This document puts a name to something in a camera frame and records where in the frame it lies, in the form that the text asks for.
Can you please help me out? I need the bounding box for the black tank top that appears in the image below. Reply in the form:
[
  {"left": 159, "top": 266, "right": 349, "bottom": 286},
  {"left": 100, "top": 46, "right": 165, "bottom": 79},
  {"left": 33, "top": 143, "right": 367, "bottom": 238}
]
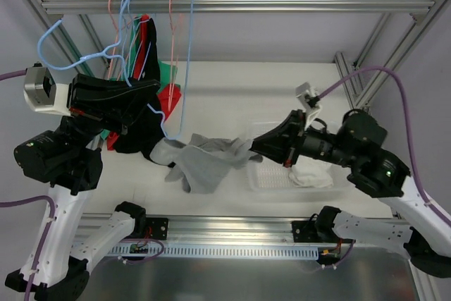
[{"left": 111, "top": 19, "right": 164, "bottom": 161}]

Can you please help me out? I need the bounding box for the white tank top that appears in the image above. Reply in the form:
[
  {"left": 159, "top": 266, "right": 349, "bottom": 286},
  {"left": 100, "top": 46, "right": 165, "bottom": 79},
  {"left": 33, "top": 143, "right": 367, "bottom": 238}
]
[{"left": 288, "top": 156, "right": 333, "bottom": 188}]

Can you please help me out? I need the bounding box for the grey tank top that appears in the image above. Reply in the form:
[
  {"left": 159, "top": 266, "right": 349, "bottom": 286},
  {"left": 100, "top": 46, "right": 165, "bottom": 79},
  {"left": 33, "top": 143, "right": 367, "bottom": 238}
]
[{"left": 149, "top": 133, "right": 263, "bottom": 195}]

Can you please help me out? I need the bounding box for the pink hanger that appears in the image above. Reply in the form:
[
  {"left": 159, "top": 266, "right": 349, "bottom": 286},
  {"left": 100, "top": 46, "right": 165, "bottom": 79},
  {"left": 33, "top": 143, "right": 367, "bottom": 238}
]
[
  {"left": 107, "top": 0, "right": 124, "bottom": 82},
  {"left": 168, "top": 0, "right": 183, "bottom": 111}
]

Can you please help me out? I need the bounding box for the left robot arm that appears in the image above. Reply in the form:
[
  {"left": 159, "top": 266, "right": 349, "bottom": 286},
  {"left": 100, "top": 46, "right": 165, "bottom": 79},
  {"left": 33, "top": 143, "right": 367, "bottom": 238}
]
[{"left": 5, "top": 67, "right": 160, "bottom": 300}]

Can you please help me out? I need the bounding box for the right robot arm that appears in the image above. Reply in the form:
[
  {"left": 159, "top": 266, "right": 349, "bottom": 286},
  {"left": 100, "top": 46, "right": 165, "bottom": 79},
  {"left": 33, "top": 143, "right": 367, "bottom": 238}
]
[{"left": 251, "top": 109, "right": 450, "bottom": 278}]

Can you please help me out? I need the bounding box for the red tank top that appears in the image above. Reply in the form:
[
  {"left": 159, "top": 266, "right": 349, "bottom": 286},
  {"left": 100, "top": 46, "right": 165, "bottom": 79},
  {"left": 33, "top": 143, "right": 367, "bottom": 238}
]
[{"left": 106, "top": 15, "right": 182, "bottom": 157}]

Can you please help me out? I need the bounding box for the green tank top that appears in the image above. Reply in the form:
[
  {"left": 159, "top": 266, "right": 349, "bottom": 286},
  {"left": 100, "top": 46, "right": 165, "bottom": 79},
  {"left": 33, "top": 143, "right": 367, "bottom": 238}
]
[{"left": 110, "top": 15, "right": 183, "bottom": 121}]

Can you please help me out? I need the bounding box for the white plastic basket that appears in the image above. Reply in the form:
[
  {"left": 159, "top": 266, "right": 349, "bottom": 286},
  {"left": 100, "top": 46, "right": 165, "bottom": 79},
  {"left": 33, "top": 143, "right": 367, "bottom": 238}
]
[{"left": 245, "top": 121, "right": 348, "bottom": 196}]

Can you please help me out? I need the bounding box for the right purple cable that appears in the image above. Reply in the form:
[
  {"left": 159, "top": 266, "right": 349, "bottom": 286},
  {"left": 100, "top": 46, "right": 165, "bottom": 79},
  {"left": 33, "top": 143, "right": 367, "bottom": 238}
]
[{"left": 319, "top": 65, "right": 451, "bottom": 228}]

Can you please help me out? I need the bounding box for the purple cable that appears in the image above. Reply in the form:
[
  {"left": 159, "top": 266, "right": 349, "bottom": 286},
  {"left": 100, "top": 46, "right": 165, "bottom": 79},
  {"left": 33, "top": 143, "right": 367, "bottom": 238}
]
[
  {"left": 0, "top": 68, "right": 59, "bottom": 301},
  {"left": 319, "top": 65, "right": 451, "bottom": 228}
]

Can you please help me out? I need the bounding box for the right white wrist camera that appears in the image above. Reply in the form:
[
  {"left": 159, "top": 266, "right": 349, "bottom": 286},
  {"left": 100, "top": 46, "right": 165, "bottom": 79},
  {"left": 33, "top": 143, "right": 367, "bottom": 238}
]
[{"left": 295, "top": 82, "right": 322, "bottom": 130}]

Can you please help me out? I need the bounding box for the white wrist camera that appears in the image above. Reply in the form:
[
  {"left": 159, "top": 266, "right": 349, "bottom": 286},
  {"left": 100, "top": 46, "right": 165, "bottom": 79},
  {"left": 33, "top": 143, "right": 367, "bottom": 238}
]
[
  {"left": 23, "top": 63, "right": 70, "bottom": 116},
  {"left": 295, "top": 82, "right": 322, "bottom": 130}
]

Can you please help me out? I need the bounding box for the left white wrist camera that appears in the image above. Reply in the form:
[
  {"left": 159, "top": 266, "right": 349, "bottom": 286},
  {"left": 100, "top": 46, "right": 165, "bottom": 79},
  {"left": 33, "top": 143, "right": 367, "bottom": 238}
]
[{"left": 23, "top": 63, "right": 70, "bottom": 116}]

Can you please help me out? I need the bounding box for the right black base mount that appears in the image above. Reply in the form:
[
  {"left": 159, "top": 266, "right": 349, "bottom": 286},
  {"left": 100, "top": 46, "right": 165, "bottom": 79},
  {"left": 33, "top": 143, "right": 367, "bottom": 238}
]
[{"left": 291, "top": 221, "right": 321, "bottom": 243}]

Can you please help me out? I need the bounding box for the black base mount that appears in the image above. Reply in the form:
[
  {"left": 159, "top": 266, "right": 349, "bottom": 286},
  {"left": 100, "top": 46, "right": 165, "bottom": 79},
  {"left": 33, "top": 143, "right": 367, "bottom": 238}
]
[
  {"left": 135, "top": 216, "right": 169, "bottom": 240},
  {"left": 291, "top": 221, "right": 321, "bottom": 243}
]

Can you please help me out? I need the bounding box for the white slotted cable duct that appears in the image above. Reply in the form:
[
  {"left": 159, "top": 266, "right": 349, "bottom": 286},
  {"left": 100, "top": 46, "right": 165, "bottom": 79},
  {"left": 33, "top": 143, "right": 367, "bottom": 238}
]
[{"left": 108, "top": 243, "right": 319, "bottom": 261}]

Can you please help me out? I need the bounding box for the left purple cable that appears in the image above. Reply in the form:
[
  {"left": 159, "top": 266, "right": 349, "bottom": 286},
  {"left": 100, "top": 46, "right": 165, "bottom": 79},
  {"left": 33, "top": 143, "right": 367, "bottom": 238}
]
[{"left": 0, "top": 68, "right": 59, "bottom": 301}]

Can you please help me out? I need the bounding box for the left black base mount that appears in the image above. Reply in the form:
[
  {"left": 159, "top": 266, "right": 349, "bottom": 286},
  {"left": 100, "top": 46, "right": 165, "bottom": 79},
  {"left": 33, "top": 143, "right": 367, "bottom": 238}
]
[{"left": 135, "top": 216, "right": 169, "bottom": 240}]

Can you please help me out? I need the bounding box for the aluminium hanging rail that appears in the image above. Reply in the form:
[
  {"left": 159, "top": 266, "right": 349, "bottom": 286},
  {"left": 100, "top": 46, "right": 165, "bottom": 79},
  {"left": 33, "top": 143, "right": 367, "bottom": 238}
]
[{"left": 42, "top": 0, "right": 435, "bottom": 15}]

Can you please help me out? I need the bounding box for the aluminium frame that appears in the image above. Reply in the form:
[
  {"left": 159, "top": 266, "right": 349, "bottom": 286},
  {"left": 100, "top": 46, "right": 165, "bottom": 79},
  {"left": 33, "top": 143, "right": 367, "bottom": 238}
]
[{"left": 0, "top": 0, "right": 451, "bottom": 301}]

